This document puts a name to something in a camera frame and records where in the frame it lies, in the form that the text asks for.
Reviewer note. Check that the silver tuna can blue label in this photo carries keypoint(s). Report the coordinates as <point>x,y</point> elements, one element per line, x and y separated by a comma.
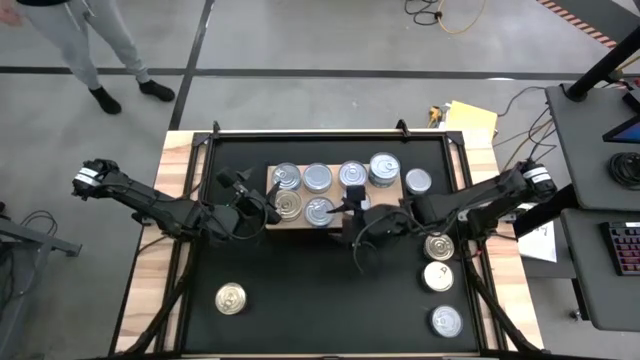
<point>317,212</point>
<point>446,321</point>

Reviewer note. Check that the green white label tuna can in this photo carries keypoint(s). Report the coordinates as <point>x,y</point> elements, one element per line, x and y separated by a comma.
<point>418,181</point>
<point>317,177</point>

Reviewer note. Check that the grey metal stand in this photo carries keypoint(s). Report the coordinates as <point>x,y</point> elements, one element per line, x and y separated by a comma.
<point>50,242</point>

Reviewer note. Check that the black frame clamp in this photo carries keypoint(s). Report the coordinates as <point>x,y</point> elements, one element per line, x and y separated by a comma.
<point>216,127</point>
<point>402,127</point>

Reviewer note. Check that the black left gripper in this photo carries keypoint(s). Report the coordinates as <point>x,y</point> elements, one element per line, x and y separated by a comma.
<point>252,207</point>

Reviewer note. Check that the small desk caster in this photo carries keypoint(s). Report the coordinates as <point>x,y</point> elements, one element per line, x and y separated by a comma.
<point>575,315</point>

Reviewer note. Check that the tuna can bright blue label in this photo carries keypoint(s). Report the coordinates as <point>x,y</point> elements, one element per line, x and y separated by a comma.
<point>286,176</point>

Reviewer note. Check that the monitor with blue screen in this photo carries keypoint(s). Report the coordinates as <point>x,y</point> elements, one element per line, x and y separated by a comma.
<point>627,134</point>

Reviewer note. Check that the silver tuna can red label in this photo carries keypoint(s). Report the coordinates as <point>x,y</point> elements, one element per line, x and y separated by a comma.
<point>353,172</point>

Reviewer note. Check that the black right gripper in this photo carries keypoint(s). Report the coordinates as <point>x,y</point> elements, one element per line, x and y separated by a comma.
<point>377,224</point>

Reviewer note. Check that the grey desk panel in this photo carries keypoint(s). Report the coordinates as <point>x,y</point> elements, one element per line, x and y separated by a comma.
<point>580,150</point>
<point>585,290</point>

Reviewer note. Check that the backlit black keyboard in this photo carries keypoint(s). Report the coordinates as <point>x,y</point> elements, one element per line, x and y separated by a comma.
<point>622,247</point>

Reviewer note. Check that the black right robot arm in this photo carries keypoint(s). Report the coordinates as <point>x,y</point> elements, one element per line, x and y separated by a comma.
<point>475,197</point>

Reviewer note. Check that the person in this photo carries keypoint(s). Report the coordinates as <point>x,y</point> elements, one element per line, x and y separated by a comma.
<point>65,30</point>

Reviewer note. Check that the black table mat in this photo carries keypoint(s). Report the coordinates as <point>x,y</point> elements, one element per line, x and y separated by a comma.
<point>325,280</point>

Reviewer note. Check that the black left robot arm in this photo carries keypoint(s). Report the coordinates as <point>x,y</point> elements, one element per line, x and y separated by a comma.
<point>160,207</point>

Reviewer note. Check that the pale-lid can white blue label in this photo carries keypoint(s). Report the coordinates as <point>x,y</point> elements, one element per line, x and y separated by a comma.
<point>438,276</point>

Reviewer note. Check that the black metal rig frame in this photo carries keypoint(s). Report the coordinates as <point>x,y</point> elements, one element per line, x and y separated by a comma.
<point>300,134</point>

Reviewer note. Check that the white paper sheet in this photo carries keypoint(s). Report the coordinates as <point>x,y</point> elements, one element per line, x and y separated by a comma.
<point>540,247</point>

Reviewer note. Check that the yellow paper pad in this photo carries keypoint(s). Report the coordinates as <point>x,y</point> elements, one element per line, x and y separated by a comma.
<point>470,117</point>

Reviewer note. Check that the yellow power plug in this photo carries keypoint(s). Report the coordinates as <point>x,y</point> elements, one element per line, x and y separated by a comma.
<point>435,115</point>

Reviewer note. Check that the wooden shelf black metal legs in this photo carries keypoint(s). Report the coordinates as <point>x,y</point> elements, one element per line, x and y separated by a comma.
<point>387,197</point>

